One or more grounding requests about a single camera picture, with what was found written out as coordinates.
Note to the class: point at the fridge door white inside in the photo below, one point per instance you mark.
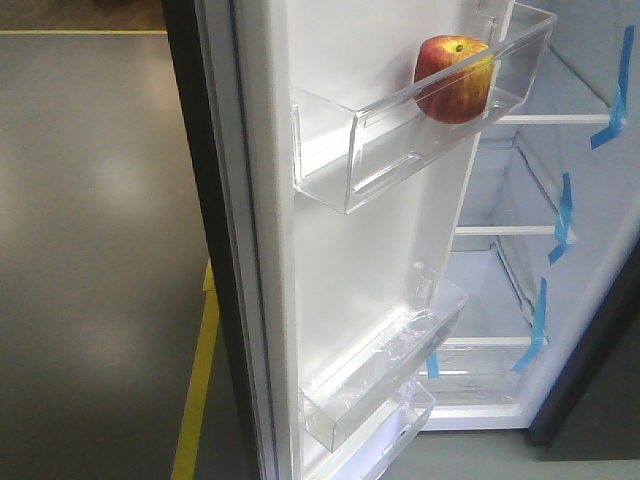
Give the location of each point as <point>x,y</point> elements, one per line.
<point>286,266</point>

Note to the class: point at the red yellow apple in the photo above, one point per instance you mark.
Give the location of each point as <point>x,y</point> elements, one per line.
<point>461,96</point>

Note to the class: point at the clear fridge crisper drawer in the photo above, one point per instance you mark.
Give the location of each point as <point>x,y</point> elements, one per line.
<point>473,374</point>

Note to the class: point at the dark grey fridge body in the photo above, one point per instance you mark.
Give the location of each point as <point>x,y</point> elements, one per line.
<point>547,246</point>

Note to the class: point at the clear upper door bin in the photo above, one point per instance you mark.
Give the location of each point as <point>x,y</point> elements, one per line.
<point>357,130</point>

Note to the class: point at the clear door bin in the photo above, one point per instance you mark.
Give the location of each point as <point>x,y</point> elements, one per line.
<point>375,445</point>
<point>357,130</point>
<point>373,352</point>

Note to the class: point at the clear middle door bin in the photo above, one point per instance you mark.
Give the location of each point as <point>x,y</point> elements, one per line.
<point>373,352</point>

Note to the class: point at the clear lower door bin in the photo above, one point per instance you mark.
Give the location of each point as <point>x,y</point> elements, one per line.
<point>375,445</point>

